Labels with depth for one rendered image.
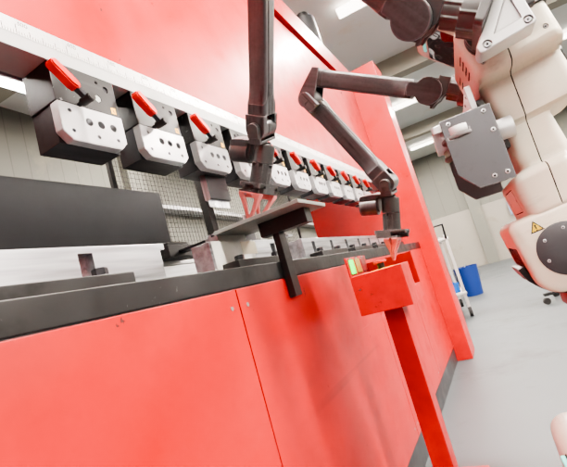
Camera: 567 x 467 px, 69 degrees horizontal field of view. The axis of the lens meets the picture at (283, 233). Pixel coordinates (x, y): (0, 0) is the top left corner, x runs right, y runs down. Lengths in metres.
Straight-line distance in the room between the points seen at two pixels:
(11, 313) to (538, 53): 1.01
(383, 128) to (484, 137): 2.41
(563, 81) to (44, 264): 1.03
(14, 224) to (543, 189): 1.34
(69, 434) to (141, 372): 0.13
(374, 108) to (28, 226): 2.60
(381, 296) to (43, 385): 0.92
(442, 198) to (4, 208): 12.08
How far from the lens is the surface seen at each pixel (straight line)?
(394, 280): 1.25
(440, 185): 12.89
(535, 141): 1.03
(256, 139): 1.11
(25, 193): 1.48
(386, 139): 3.31
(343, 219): 3.33
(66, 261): 0.80
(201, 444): 0.77
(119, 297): 0.68
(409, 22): 0.92
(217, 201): 1.23
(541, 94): 1.04
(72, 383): 0.62
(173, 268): 1.35
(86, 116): 0.94
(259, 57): 1.09
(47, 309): 0.62
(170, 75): 1.25
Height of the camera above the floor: 0.79
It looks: 8 degrees up
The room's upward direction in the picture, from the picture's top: 16 degrees counter-clockwise
